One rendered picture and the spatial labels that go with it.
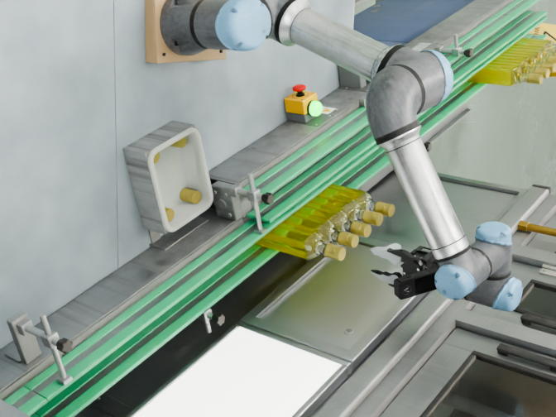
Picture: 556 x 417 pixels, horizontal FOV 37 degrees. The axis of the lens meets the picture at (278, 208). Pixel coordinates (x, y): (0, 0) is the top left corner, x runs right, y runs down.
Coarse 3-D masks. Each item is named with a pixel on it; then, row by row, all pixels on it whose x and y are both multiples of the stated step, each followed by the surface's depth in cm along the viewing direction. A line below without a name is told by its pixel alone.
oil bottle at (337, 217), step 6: (306, 204) 223; (312, 204) 223; (318, 204) 223; (300, 210) 221; (306, 210) 221; (312, 210) 220; (318, 210) 220; (324, 210) 219; (330, 210) 219; (336, 210) 218; (318, 216) 217; (324, 216) 217; (330, 216) 216; (336, 216) 216; (342, 216) 216; (336, 222) 215; (342, 222) 215; (336, 228) 215; (342, 228) 216
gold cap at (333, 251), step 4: (328, 244) 206; (332, 244) 207; (324, 248) 206; (328, 248) 205; (332, 248) 205; (336, 248) 204; (340, 248) 204; (344, 248) 205; (324, 252) 206; (328, 252) 205; (332, 252) 205; (336, 252) 204; (340, 252) 204; (344, 252) 205; (328, 256) 206; (332, 256) 205; (336, 256) 204; (340, 256) 204; (344, 256) 206; (340, 260) 205
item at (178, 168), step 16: (192, 128) 201; (192, 144) 205; (160, 160) 205; (176, 160) 209; (192, 160) 208; (160, 176) 206; (176, 176) 210; (192, 176) 211; (208, 176) 209; (160, 192) 197; (176, 192) 211; (208, 192) 211; (160, 208) 199; (176, 208) 210; (192, 208) 210; (176, 224) 204
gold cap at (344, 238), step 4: (340, 232) 210; (344, 232) 210; (348, 232) 210; (340, 236) 209; (344, 236) 209; (348, 236) 208; (352, 236) 208; (356, 236) 208; (340, 240) 209; (344, 240) 208; (348, 240) 208; (352, 240) 207; (356, 240) 209; (340, 244) 210; (344, 244) 209; (348, 244) 208; (352, 244) 208; (356, 244) 209
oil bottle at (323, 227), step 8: (296, 216) 218; (304, 216) 218; (312, 216) 217; (288, 224) 217; (296, 224) 215; (304, 224) 214; (312, 224) 213; (320, 224) 213; (328, 224) 212; (320, 232) 211; (328, 232) 211; (328, 240) 212
